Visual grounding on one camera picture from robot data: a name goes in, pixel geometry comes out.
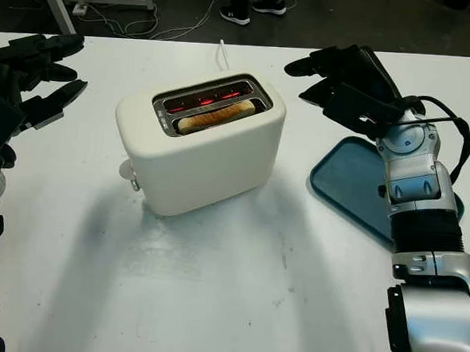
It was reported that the white toaster power cord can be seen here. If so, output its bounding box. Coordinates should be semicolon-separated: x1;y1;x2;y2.
214;39;231;72

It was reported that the white toaster lever knob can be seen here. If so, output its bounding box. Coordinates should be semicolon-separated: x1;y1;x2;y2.
118;158;138;179

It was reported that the person in black trousers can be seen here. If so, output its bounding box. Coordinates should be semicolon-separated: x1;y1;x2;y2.
219;0;288;29

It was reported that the dark blue plastic tray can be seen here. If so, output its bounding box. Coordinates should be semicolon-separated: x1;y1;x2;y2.
305;133;469;251

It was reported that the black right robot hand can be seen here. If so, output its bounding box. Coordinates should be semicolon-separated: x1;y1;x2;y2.
281;41;404;115

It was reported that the looped white floor cable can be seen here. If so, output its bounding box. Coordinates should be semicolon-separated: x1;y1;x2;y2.
82;2;163;41

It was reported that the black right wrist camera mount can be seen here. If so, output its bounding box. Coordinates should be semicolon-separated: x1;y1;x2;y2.
320;81;403;140

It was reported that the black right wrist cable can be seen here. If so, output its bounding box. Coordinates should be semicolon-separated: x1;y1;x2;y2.
394;93;470;184

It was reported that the browned toast slice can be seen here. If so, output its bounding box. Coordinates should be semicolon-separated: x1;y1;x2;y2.
177;96;259;139

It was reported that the long white floor cable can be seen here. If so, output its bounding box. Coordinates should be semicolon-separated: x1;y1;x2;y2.
147;0;223;45

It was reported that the cream white two-slot toaster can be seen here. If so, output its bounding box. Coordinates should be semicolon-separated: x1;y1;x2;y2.
109;63;289;223

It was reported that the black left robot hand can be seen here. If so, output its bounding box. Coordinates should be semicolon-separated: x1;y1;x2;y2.
0;31;91;134

